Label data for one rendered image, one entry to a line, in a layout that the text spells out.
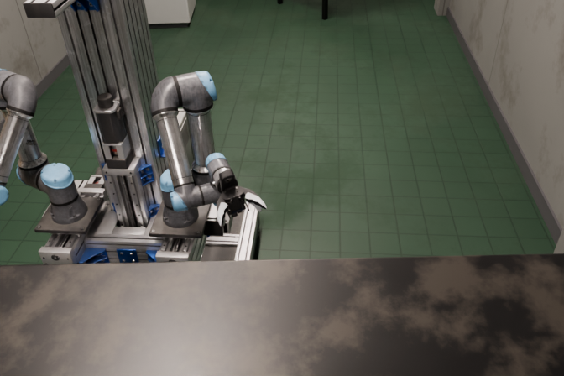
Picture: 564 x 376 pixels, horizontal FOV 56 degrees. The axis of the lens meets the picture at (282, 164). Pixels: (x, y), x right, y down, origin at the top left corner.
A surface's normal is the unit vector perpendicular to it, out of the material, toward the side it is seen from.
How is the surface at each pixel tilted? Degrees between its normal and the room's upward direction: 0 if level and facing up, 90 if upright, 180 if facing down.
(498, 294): 0
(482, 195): 0
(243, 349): 0
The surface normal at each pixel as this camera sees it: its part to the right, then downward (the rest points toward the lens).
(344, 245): -0.03, -0.81
